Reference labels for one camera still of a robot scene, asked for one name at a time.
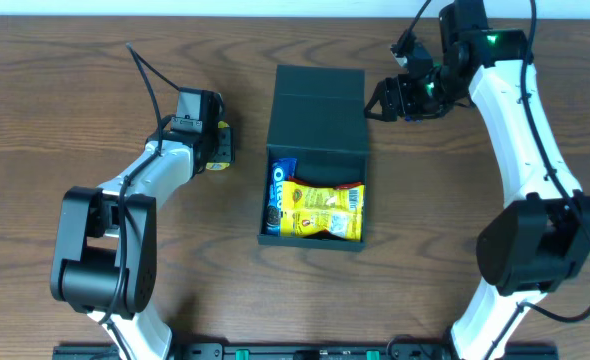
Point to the yellow candy bag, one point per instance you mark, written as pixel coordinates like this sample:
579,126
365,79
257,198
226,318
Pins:
322,210

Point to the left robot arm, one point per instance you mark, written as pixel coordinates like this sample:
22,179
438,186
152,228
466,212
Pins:
105,259

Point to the dark green box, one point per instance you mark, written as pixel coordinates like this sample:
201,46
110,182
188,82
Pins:
317,118

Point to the yellow candy roll tube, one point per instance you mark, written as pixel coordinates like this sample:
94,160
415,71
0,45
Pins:
212,137

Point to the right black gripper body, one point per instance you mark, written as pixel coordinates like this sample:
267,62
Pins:
398,98

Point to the blue oreo cookie pack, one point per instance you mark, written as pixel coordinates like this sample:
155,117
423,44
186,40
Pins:
281,170

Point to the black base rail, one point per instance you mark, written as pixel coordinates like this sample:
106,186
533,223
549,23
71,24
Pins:
216,351

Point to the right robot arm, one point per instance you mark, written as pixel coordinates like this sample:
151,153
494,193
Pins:
542,236

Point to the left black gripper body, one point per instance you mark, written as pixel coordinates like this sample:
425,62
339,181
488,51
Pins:
225,148

